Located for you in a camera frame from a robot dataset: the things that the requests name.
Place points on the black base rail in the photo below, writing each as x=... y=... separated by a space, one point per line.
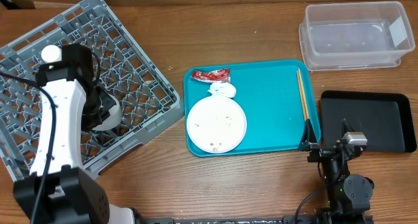
x=283 y=220

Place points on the black plastic tray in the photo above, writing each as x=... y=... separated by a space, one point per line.
x=384 y=118

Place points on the large white dirty plate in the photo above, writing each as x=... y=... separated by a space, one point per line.
x=216 y=124

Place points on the teal serving tray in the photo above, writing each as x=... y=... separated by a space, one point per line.
x=269 y=95

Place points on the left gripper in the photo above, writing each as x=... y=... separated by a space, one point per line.
x=106 y=104

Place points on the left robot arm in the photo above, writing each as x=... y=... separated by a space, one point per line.
x=58 y=189

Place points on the crumpled white tissue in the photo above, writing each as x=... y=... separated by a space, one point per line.
x=222 y=89

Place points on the clear plastic storage bin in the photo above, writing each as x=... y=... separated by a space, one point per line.
x=347 y=36

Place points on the grey bowl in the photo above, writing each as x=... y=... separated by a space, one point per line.
x=110 y=113

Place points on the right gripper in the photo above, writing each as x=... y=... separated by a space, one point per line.
x=308 y=139

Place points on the wooden chopstick right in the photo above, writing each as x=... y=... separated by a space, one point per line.
x=304 y=93

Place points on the red snack wrapper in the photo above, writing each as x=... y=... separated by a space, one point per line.
x=219 y=75

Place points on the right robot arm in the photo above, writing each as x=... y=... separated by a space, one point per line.
x=348 y=194

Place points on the white cup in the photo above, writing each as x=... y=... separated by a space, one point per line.
x=51 y=54

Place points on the grey plastic dish rack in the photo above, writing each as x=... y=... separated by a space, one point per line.
x=149 y=103

